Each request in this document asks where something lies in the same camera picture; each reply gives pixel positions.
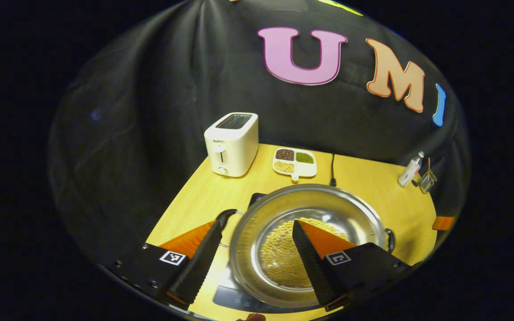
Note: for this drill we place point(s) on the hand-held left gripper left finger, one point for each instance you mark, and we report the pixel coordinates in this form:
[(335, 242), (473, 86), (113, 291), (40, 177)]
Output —
[(196, 269)]

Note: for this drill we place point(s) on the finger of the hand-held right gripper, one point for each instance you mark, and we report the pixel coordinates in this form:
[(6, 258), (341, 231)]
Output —
[(443, 223)]

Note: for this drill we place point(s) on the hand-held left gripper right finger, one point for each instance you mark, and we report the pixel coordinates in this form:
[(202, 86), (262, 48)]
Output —
[(315, 267)]

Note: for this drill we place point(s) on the black induction cooktop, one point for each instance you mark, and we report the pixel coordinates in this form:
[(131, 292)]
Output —
[(230, 299)]

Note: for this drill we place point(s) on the clear glass cup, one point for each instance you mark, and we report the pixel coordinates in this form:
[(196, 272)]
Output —
[(427, 182)]

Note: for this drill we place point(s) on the wooden stick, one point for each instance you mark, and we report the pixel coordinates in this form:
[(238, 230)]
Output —
[(429, 164)]

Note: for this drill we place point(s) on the clear bottle with pink label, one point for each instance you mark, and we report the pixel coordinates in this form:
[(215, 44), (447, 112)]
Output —
[(408, 171)]

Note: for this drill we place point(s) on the white divided dish of beans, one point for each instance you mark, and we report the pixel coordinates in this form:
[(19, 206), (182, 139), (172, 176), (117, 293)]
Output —
[(295, 164)]

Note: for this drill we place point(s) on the white toaster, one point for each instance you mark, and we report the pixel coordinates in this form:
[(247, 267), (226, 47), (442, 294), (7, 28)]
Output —
[(232, 147)]

